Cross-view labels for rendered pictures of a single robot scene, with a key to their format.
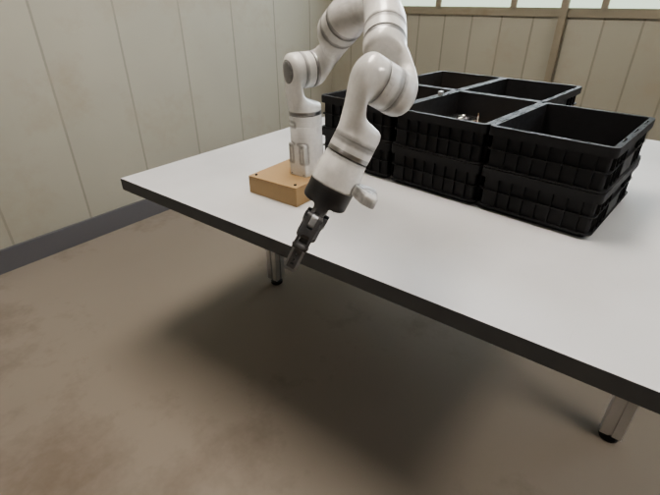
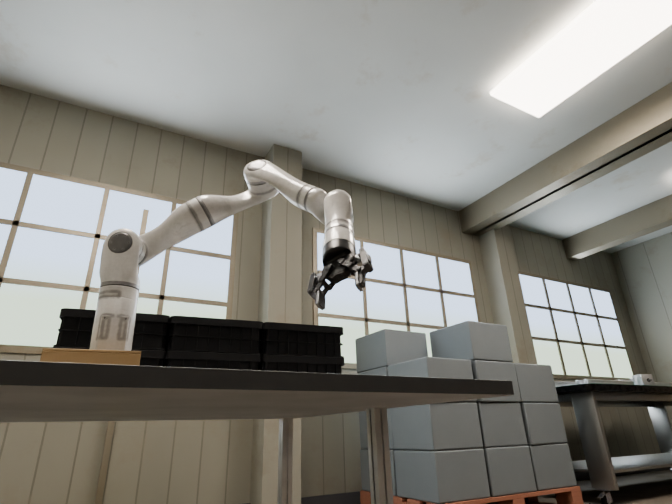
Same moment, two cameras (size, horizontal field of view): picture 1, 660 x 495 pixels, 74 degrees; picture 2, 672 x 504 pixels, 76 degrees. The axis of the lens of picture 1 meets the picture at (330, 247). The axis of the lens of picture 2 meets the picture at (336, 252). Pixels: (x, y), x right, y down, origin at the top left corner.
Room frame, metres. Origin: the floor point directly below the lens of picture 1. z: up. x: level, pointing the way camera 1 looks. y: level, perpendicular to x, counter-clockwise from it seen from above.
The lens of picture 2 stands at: (0.32, 0.81, 0.57)
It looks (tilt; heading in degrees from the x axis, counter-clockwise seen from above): 23 degrees up; 294
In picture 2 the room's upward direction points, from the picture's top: 2 degrees counter-clockwise
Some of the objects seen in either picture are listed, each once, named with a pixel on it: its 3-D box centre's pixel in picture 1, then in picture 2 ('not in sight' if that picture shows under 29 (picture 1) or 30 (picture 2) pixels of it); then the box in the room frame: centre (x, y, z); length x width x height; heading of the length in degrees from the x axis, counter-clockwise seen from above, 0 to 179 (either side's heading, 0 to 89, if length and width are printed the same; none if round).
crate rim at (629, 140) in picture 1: (574, 126); (289, 339); (1.17, -0.65, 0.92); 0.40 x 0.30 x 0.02; 137
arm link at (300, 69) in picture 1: (302, 85); (123, 262); (1.25, 0.07, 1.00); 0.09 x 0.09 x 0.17; 31
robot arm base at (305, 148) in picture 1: (306, 142); (114, 322); (1.25, 0.07, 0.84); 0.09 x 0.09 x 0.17; 51
